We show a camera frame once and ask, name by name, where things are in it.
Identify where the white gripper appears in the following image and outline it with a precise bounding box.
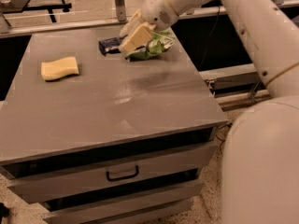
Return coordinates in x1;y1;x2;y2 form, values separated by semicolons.
119;0;211;52

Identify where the blue rxbar blueberry wrapper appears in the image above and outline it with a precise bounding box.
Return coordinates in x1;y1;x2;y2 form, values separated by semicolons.
99;36;123;56

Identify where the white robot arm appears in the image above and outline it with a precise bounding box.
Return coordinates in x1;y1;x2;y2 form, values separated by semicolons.
120;0;299;224

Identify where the yellow sponge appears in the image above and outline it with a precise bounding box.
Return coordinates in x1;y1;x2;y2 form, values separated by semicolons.
41;57;79;81

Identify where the green chip bag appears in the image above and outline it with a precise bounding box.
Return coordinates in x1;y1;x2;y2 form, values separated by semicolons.
125;30;175;62

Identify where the grey drawer cabinet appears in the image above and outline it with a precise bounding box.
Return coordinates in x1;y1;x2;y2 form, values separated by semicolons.
0;27;226;224

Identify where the upper grey drawer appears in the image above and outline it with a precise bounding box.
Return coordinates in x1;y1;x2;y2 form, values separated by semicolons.
8;141;217;203

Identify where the grey drawer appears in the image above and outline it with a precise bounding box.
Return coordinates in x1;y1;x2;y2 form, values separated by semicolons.
43;179;203;224
8;141;217;203

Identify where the lower grey drawer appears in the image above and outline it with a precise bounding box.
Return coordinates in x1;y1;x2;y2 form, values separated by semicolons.
43;179;203;224

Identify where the metal railing frame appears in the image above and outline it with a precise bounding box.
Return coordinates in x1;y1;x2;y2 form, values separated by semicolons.
4;0;299;30

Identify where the black floor cable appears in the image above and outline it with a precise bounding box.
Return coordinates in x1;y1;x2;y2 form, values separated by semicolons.
215;123;232;156

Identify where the black drawer handle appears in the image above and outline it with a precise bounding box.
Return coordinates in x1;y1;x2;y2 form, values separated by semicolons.
106;165;139;182

